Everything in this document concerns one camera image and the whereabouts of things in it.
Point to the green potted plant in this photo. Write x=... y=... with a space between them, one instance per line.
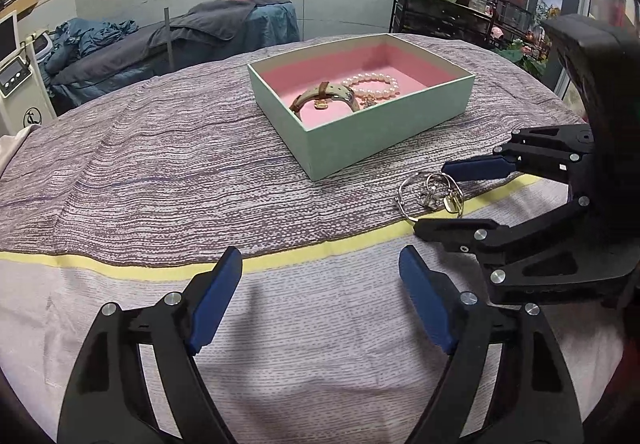
x=525 y=51

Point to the silver bangle with gold charms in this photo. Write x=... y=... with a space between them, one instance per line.
x=452 y=204

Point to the black trolley cart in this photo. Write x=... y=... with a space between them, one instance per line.
x=440 y=19

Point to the massage bed with blue cover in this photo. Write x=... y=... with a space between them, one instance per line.
x=270 y=29

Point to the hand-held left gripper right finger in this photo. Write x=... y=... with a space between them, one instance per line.
x=425 y=299

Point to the dark grey blanket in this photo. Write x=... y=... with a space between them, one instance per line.
x=210 y=19

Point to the grey striped blanket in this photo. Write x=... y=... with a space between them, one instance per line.
x=175 y=164

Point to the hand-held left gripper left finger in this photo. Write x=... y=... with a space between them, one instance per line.
x=215 y=294

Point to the beige patterned quilt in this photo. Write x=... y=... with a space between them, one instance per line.
x=10 y=151

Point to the crumpled blue duvet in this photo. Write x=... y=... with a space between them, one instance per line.
x=85 y=41

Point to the green box with pink lining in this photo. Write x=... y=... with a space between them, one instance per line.
x=360 y=139

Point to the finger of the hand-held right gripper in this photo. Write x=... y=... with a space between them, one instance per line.
x=450 y=229
x=480 y=168

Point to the white beauty machine with screen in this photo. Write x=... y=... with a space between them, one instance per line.
x=20 y=84

